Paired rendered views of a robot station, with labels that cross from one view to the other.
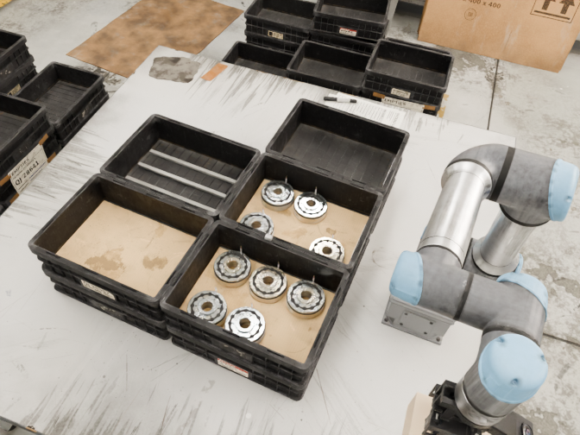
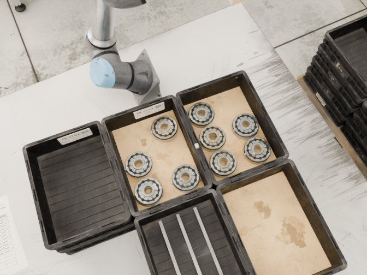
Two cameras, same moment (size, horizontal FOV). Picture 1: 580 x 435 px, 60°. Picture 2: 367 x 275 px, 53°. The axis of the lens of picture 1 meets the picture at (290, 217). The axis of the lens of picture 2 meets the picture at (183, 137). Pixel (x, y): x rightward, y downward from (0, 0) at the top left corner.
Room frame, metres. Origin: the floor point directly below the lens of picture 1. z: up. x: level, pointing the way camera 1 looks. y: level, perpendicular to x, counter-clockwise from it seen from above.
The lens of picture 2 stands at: (1.15, 0.40, 2.18)
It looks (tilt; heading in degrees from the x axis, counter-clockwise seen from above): 67 degrees down; 231
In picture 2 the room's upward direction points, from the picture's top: 3 degrees counter-clockwise
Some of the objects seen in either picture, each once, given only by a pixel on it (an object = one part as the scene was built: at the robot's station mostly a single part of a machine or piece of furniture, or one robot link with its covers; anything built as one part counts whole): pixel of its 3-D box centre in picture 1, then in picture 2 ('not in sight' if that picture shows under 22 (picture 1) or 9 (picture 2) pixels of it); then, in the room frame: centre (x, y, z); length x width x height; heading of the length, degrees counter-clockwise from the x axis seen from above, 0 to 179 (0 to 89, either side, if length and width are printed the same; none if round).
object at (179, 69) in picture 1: (173, 67); not in sight; (1.84, 0.56, 0.71); 0.22 x 0.19 x 0.01; 75
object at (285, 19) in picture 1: (282, 35); not in sight; (2.80, 0.14, 0.31); 0.40 x 0.30 x 0.34; 75
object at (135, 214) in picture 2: (303, 207); (154, 152); (0.94, -0.04, 0.92); 0.40 x 0.30 x 0.02; 70
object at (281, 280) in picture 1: (267, 281); (212, 137); (0.72, 0.04, 0.86); 0.10 x 0.10 x 0.01
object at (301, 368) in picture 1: (257, 289); (230, 125); (0.66, 0.07, 0.92); 0.40 x 0.30 x 0.02; 70
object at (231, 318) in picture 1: (244, 324); (245, 124); (0.59, 0.09, 0.86); 0.10 x 0.10 x 0.01
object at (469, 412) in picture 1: (482, 398); not in sight; (0.27, -0.30, 1.32); 0.08 x 0.08 x 0.05
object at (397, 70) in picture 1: (400, 98); not in sight; (2.20, -0.53, 0.37); 0.40 x 0.30 x 0.45; 75
